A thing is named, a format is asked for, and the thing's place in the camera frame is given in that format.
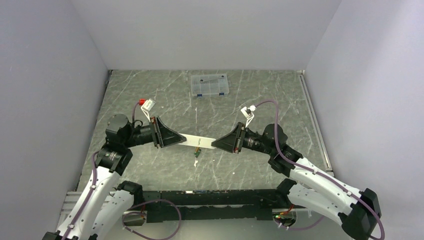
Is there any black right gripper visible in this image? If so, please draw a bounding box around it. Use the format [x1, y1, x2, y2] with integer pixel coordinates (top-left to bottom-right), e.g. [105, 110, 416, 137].
[211, 121, 275, 155]

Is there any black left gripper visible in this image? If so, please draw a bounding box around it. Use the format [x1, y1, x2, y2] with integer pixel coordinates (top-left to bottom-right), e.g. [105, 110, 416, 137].
[123, 115, 186, 148]

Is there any white remote control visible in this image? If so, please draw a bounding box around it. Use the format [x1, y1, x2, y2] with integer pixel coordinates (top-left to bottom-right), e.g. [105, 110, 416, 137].
[178, 133, 216, 149]

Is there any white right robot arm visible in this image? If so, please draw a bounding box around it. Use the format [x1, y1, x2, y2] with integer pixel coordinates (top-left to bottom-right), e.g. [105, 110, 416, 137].
[211, 122, 381, 240]

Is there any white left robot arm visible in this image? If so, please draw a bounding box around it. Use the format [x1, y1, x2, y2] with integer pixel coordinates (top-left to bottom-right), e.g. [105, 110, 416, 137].
[43, 114, 187, 240]

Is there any clear plastic organizer box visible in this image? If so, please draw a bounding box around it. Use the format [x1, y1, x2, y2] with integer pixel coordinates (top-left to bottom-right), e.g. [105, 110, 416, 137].
[190, 73, 230, 98]

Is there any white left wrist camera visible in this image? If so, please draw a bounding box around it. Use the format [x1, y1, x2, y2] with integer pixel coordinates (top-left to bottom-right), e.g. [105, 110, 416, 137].
[138, 98, 156, 121]

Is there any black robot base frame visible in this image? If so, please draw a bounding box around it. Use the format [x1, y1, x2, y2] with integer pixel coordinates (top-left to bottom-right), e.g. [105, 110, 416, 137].
[109, 178, 309, 223]

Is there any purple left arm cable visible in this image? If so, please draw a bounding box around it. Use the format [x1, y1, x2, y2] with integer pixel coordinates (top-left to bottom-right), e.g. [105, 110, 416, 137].
[61, 100, 182, 240]

